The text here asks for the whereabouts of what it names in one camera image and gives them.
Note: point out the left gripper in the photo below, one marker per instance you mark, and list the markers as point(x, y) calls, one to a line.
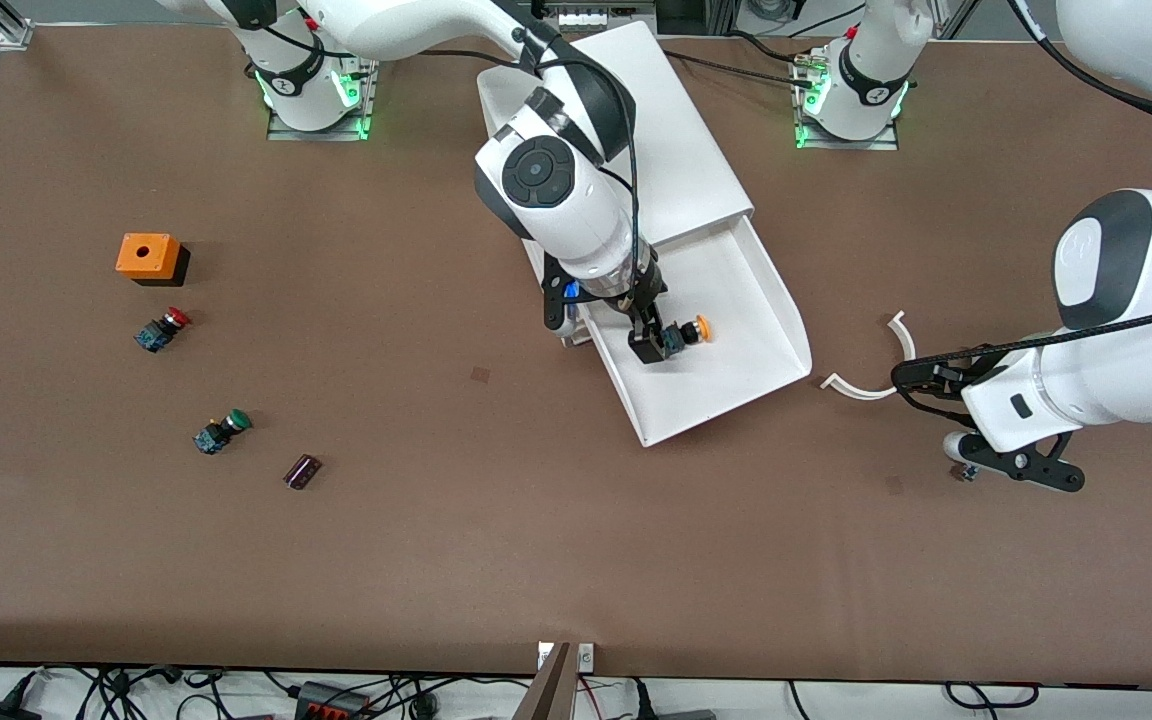
point(939, 380)

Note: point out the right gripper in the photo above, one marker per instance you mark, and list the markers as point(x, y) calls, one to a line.
point(642, 309)

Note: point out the orange capped push button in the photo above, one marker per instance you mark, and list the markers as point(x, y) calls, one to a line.
point(694, 330)

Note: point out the white drawer with tall front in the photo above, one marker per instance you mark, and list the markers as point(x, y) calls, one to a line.
point(726, 330)

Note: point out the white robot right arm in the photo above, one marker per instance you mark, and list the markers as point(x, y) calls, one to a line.
point(556, 200)

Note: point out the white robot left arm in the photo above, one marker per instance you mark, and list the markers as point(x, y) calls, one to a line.
point(1136, 260)

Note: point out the white drawer cabinet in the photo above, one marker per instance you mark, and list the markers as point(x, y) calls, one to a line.
point(676, 150)

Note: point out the green capped push button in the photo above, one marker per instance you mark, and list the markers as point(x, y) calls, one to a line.
point(221, 432)

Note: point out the red capped push button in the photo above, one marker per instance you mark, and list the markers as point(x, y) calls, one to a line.
point(161, 330)

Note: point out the small metal blue component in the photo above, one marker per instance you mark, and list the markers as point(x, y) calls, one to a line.
point(969, 472)

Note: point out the grey terminal block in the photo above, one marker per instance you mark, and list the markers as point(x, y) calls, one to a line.
point(591, 15)

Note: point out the dark purple capacitor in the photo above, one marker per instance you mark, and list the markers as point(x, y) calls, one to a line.
point(302, 472)

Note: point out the brown beam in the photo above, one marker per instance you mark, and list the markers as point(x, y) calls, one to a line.
point(548, 695)

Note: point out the orange box with hole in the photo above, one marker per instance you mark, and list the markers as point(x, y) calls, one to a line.
point(146, 255)

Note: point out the white curved plastic bracket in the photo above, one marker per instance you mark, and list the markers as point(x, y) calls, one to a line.
point(851, 388)

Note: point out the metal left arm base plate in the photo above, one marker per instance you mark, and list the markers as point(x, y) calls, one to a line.
point(876, 145)

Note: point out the small white edge bracket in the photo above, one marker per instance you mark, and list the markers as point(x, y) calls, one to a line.
point(586, 656)
point(545, 655)

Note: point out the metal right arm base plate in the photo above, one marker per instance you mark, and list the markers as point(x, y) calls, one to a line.
point(336, 134)

